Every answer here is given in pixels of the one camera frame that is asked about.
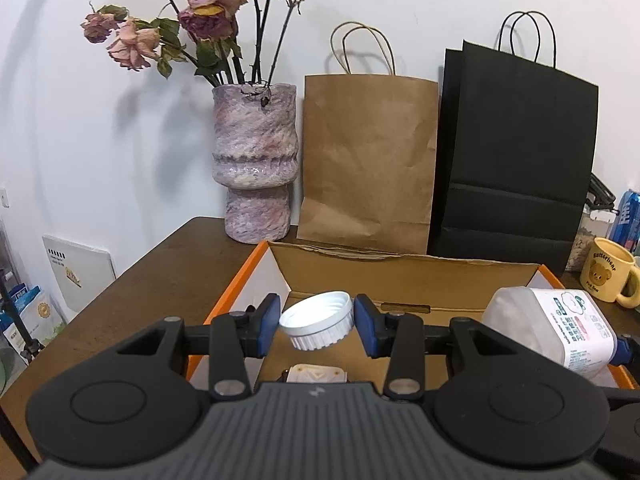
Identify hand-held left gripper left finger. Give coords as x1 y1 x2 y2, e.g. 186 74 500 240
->
116 294 281 402

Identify pink mottled vase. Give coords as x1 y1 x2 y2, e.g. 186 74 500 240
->
212 81 300 245

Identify dried pink roses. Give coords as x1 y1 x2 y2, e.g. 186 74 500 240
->
81 0 324 89

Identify brown paper bag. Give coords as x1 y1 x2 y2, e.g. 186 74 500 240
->
296 21 440 256

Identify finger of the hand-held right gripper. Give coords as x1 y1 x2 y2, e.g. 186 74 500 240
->
595 385 640 463
608 334 640 367

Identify blue drink can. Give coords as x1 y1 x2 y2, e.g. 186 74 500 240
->
607 190 640 254

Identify blue white bags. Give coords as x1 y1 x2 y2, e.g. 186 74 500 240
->
0 285 67 361

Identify red cardboard box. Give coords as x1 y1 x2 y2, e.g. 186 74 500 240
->
186 240 640 393

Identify clear food container black lid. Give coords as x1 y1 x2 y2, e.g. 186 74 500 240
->
565 172 617 274

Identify black paper bag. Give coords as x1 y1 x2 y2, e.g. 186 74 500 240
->
427 10 600 277

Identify black light stand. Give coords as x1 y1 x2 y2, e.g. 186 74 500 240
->
0 270 43 366

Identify beige square bottle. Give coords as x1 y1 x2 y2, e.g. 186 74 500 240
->
277 363 349 385

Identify white wall panel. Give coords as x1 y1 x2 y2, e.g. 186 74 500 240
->
42 233 117 312

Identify white screw cap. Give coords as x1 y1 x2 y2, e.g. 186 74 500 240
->
278 291 355 351

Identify white rectangular bottle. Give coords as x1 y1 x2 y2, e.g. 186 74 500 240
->
482 286 617 380

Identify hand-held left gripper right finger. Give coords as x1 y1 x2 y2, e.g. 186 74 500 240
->
354 294 521 402

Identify yellow bear mug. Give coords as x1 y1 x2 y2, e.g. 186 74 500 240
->
580 237 640 310

